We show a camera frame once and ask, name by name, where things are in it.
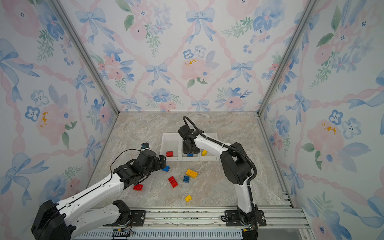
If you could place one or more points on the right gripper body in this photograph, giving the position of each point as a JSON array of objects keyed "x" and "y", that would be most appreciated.
[{"x": 186, "y": 148}]

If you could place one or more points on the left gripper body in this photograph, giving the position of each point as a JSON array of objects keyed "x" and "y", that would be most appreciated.
[{"x": 157, "y": 165}]

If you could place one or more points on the yellow long lego brick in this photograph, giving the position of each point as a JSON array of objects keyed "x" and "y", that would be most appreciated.
[{"x": 191, "y": 173}]

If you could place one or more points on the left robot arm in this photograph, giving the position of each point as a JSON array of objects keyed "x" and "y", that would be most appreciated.
[{"x": 71, "y": 217}]

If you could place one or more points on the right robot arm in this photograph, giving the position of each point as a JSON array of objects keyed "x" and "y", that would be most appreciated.
[{"x": 238, "y": 169}]

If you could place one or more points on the blue lego brick left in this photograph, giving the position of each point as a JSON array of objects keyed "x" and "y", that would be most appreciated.
[{"x": 166, "y": 169}]

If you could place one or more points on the red lego brick near base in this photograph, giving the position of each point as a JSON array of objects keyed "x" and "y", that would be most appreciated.
[{"x": 138, "y": 187}]

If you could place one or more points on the dark blue lego brick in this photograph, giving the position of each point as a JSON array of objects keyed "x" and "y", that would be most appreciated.
[{"x": 186, "y": 179}]

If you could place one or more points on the red curved lego brick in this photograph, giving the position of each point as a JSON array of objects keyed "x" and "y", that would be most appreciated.
[{"x": 173, "y": 182}]

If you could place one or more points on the small yellow lego brick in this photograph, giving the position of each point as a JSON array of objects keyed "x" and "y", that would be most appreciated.
[{"x": 188, "y": 198}]

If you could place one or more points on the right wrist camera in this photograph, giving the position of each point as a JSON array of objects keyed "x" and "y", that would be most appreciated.
[{"x": 186, "y": 130}]

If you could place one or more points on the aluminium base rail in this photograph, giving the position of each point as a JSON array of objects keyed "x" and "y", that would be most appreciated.
[{"x": 191, "y": 223}]

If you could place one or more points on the left aluminium corner post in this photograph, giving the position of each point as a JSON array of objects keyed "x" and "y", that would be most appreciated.
[{"x": 81, "y": 49}]

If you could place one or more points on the aluminium corner post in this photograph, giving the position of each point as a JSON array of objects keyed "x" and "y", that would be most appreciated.
[
  {"x": 291, "y": 47},
  {"x": 81, "y": 49}
]

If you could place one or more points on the right aluminium corner post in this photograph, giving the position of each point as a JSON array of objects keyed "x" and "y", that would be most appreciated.
[{"x": 291, "y": 47}]

